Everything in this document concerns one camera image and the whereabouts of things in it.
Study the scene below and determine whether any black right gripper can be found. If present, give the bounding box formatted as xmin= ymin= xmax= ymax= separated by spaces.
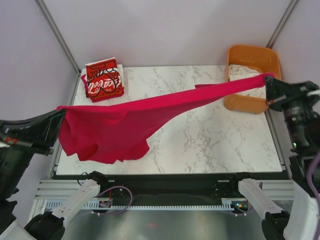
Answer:
xmin=266 ymin=75 xmax=320 ymax=150

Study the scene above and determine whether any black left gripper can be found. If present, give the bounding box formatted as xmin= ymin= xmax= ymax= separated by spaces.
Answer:
xmin=0 ymin=104 xmax=69 ymax=196

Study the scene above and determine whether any crimson red t-shirt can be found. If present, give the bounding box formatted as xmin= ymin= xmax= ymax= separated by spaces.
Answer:
xmin=57 ymin=73 xmax=274 ymax=164

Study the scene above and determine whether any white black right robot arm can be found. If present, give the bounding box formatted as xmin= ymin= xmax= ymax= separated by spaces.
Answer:
xmin=229 ymin=75 xmax=320 ymax=240

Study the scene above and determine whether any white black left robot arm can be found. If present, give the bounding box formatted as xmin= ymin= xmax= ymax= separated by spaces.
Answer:
xmin=0 ymin=109 xmax=110 ymax=240

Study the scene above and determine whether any orange plastic basket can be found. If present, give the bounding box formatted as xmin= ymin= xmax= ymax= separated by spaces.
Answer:
xmin=223 ymin=44 xmax=282 ymax=114

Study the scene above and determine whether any white crumpled cloth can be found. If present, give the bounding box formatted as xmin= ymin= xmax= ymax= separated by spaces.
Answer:
xmin=228 ymin=64 xmax=266 ymax=99

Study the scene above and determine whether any red Coca-Cola folded shirt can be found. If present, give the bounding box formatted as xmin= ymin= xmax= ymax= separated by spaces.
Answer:
xmin=84 ymin=57 xmax=125 ymax=102

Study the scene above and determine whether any aluminium frame rail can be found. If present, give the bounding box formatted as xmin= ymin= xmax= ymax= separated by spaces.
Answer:
xmin=35 ymin=180 xmax=294 ymax=200

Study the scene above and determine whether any right aluminium corner post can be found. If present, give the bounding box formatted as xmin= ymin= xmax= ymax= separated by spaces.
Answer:
xmin=266 ymin=0 xmax=300 ymax=49

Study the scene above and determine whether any aluminium corner post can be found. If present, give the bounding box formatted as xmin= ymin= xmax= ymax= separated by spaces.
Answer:
xmin=266 ymin=0 xmax=300 ymax=49
xmin=34 ymin=0 xmax=81 ymax=76

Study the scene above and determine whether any white slotted cable duct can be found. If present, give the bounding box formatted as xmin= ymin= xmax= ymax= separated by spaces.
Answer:
xmin=44 ymin=198 xmax=251 ymax=211

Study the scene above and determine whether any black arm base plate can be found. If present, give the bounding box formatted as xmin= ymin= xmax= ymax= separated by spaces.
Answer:
xmin=86 ymin=171 xmax=253 ymax=207

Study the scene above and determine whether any left aluminium corner post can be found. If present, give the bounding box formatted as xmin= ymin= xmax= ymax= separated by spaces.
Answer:
xmin=34 ymin=0 xmax=81 ymax=76

